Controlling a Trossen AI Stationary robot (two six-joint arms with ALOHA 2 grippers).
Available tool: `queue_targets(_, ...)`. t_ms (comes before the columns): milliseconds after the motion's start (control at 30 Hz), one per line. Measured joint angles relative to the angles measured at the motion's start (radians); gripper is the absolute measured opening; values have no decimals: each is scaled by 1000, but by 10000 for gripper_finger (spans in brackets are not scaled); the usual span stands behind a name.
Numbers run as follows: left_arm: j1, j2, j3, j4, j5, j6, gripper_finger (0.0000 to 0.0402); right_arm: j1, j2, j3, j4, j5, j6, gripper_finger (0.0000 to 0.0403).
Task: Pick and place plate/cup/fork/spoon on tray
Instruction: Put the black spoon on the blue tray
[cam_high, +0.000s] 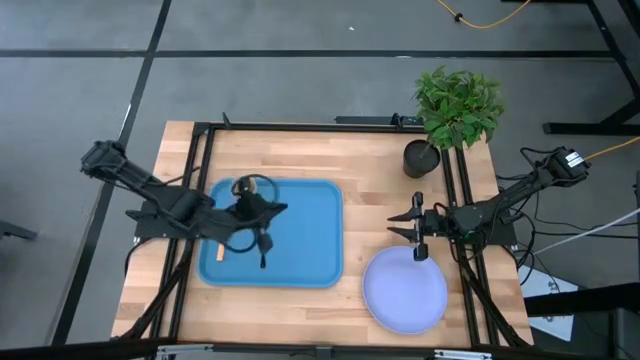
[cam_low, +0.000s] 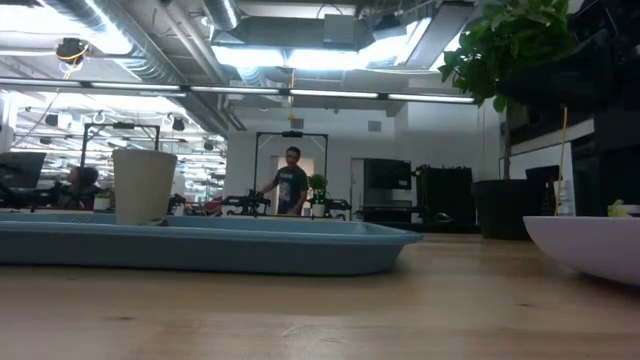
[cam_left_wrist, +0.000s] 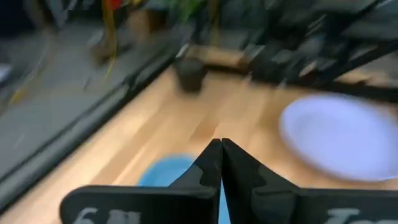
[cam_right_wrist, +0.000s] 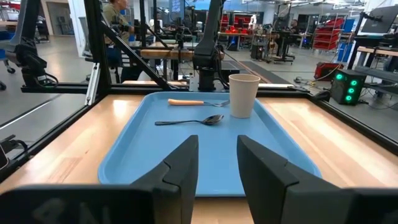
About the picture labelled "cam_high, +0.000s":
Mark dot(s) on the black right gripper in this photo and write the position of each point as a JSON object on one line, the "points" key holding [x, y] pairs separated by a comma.
{"points": [[435, 222]]}

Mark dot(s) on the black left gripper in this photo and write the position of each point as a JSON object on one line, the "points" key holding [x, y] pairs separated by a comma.
{"points": [[250, 210]]}

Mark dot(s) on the lavender plate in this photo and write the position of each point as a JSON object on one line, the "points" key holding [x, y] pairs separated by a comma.
{"points": [[405, 295]]}

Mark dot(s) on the beige ribbed cup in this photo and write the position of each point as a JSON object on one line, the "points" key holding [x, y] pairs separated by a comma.
{"points": [[248, 186]]}

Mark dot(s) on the wooden stick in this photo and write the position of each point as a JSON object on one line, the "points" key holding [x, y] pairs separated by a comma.
{"points": [[220, 252]]}

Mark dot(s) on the green leafy plant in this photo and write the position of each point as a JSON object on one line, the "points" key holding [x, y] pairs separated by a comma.
{"points": [[457, 110]]}

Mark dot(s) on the black floor stand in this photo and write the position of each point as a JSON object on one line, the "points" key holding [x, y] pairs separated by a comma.
{"points": [[605, 50]]}

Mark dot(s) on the black aluminium table frame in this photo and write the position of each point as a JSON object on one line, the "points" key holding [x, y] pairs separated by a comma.
{"points": [[325, 126]]}

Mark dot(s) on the blue plastic tray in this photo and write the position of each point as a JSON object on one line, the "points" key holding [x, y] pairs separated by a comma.
{"points": [[310, 240]]}

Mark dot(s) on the white sheet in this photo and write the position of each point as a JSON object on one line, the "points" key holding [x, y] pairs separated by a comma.
{"points": [[547, 295]]}

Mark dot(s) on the black plant pot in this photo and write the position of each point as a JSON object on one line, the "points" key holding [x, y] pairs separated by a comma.
{"points": [[417, 162]]}

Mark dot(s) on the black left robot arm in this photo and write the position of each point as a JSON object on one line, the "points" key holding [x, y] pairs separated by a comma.
{"points": [[130, 175]]}

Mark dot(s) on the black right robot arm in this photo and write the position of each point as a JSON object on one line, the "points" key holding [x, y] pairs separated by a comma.
{"points": [[515, 192]]}

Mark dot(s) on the black flat bar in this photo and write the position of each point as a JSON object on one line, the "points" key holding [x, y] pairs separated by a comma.
{"points": [[360, 120]]}

